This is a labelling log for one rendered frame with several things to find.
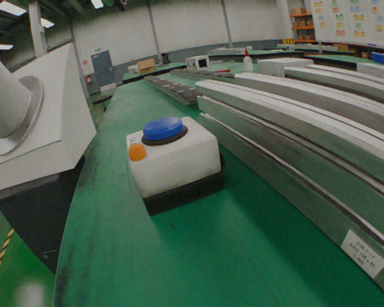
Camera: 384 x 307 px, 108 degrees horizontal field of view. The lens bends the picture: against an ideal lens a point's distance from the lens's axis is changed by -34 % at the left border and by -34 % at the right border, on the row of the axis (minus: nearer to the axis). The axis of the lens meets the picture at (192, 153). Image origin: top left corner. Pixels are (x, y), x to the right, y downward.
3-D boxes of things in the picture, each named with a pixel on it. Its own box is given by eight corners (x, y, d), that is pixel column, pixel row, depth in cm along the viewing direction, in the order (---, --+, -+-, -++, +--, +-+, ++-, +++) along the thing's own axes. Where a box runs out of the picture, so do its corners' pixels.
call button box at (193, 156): (139, 177, 26) (124, 132, 23) (209, 153, 28) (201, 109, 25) (150, 217, 19) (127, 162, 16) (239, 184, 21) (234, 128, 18)
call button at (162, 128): (144, 139, 22) (139, 123, 21) (179, 128, 23) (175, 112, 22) (150, 154, 19) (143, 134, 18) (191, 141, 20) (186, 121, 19)
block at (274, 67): (253, 101, 47) (248, 61, 42) (289, 92, 49) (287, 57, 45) (278, 109, 39) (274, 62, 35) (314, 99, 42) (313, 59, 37)
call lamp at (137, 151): (130, 155, 18) (125, 143, 17) (145, 150, 18) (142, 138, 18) (130, 163, 17) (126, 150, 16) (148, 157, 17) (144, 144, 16)
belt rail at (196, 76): (170, 74, 140) (169, 70, 139) (175, 73, 141) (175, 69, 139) (246, 90, 57) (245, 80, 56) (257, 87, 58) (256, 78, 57)
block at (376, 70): (351, 102, 37) (352, 62, 32) (368, 96, 39) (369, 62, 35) (386, 115, 28) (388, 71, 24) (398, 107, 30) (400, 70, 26)
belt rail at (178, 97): (144, 81, 136) (143, 77, 135) (150, 79, 137) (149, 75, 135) (185, 105, 53) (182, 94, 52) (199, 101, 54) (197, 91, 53)
